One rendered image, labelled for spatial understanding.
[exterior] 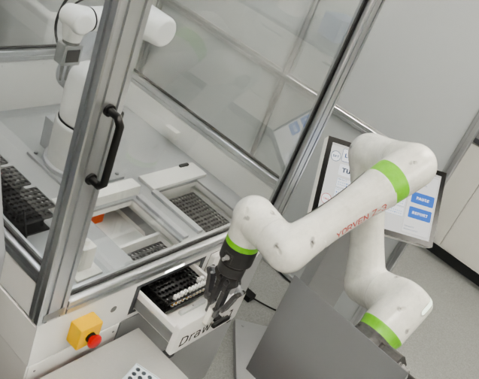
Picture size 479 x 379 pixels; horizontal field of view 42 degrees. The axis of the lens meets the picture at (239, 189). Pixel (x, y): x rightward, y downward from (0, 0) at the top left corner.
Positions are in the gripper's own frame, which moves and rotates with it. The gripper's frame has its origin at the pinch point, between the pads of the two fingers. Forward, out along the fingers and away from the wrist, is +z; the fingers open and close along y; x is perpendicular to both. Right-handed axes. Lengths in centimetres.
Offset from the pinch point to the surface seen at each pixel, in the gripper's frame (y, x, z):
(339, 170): -18, 86, -18
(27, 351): -19.7, -43.9, 8.5
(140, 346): -10.7, -11.4, 17.1
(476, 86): -6, 160, -53
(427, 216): 15, 109, -12
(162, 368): -1.2, -11.2, 17.1
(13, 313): -27, -44, 2
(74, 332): -16.1, -33.6, 3.9
